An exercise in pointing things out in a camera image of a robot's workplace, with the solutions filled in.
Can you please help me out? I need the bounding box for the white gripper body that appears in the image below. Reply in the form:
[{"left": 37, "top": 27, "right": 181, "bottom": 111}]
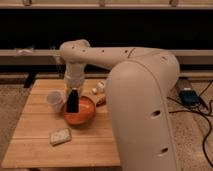
[{"left": 64, "top": 63, "right": 85, "bottom": 89}]

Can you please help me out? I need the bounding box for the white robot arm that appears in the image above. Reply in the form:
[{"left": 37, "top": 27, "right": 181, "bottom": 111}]
[{"left": 59, "top": 40, "right": 181, "bottom": 171}]

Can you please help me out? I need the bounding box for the white ceramic cup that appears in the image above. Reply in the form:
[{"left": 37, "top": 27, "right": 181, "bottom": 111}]
[{"left": 45, "top": 91, "right": 64, "bottom": 113}]

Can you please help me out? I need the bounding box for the white crumpled object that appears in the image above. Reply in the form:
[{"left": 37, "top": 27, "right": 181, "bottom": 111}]
[{"left": 92, "top": 80, "right": 106, "bottom": 95}]

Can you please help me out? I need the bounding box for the orange bowl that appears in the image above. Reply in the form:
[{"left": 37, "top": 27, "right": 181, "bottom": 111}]
[{"left": 63, "top": 96, "right": 96, "bottom": 126}]

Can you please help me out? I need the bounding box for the brown oblong food item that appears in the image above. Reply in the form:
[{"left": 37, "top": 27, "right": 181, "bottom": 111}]
[{"left": 96, "top": 96, "right": 106, "bottom": 107}]

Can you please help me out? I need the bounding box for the white speckled sponge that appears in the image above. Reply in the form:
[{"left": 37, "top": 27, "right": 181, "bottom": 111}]
[{"left": 50, "top": 128, "right": 71, "bottom": 146}]

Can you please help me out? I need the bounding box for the wooden table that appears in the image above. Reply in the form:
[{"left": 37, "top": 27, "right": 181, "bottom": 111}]
[{"left": 2, "top": 79, "right": 120, "bottom": 169}]

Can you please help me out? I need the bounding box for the black power adapter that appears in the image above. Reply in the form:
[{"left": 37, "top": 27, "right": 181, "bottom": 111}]
[{"left": 179, "top": 88, "right": 200, "bottom": 106}]

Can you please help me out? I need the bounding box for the black cable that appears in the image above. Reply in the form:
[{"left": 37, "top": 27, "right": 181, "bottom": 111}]
[{"left": 167, "top": 79, "right": 213, "bottom": 168}]

